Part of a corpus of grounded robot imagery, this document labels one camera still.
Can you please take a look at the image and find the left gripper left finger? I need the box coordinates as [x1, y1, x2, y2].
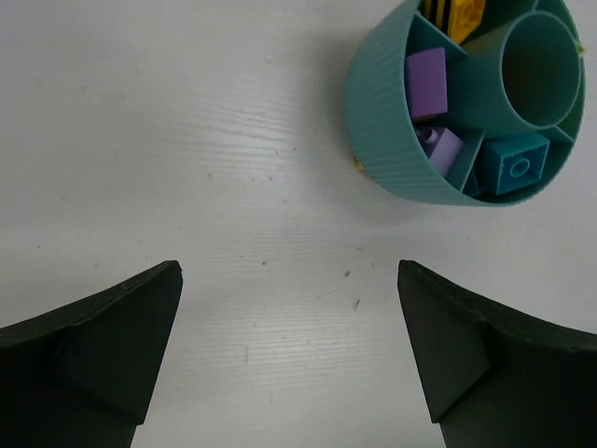
[1, 260, 183, 447]

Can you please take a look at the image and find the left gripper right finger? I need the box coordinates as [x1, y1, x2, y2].
[397, 260, 596, 447]

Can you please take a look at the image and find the teal square lego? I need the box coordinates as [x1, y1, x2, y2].
[479, 133, 550, 196]

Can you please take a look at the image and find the purple lego brick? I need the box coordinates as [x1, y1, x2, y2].
[415, 126, 464, 177]

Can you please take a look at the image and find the teal divided round container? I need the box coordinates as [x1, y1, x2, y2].
[343, 1, 586, 207]

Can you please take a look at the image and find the purple printed curved lego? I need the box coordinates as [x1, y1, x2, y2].
[405, 47, 448, 120]

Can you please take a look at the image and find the yellow square lego brick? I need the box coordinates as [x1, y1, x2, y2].
[447, 0, 486, 44]

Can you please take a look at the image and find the teal printed lego brick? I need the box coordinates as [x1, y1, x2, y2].
[463, 167, 487, 198]

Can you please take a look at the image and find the golden yellow curved lego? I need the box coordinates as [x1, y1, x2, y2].
[420, 0, 452, 33]

